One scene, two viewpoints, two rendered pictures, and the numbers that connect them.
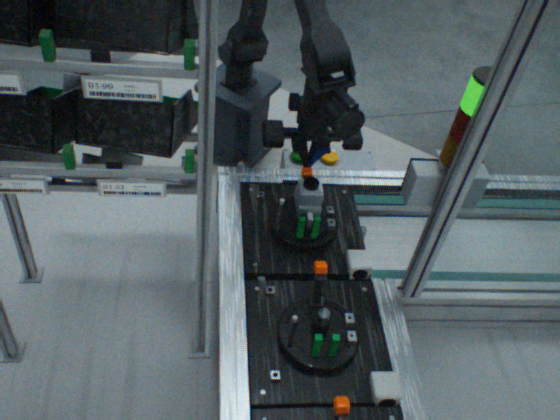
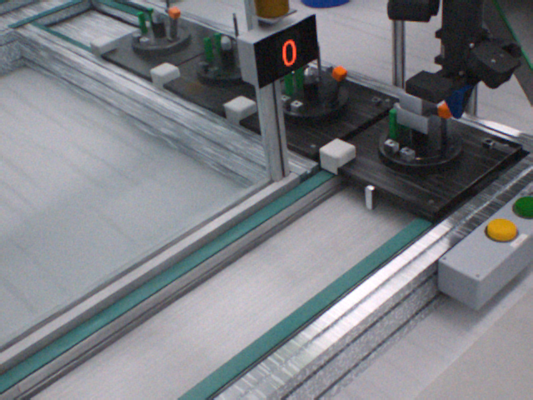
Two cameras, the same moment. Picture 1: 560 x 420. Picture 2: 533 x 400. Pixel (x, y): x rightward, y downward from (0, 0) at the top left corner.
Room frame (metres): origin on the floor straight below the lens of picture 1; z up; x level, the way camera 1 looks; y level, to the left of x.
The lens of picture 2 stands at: (1.66, -0.78, 1.68)
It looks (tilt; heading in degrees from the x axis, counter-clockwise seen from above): 36 degrees down; 153
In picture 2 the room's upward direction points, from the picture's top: 8 degrees counter-clockwise
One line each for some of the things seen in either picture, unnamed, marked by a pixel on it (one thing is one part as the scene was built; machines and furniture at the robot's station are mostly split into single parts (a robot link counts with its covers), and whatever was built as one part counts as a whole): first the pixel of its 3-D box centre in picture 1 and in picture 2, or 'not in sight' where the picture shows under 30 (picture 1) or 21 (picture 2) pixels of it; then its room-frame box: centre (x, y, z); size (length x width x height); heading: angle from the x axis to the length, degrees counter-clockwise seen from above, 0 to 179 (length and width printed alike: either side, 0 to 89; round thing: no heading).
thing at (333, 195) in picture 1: (302, 229); (420, 156); (0.84, -0.05, 0.96); 0.24 x 0.24 x 0.02; 10
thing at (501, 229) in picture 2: (329, 158); (501, 231); (1.07, -0.10, 0.96); 0.04 x 0.04 x 0.02
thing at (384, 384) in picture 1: (321, 323); (310, 86); (0.59, -0.10, 1.01); 0.24 x 0.24 x 0.13; 10
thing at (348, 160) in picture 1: (327, 168); (500, 247); (1.07, -0.10, 0.93); 0.21 x 0.07 x 0.06; 100
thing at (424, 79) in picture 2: (314, 122); (460, 50); (0.91, -0.04, 1.18); 0.19 x 0.06 x 0.08; 100
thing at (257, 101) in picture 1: (236, 117); not in sight; (1.17, 0.13, 0.96); 0.15 x 0.15 x 0.20; 65
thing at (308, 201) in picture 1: (309, 198); (415, 102); (0.83, -0.06, 1.06); 0.08 x 0.04 x 0.07; 10
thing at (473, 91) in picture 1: (483, 94); not in sight; (0.76, -0.26, 1.38); 0.05 x 0.05 x 0.05
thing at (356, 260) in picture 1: (358, 265); (337, 157); (0.77, -0.17, 0.97); 0.05 x 0.05 x 0.04; 10
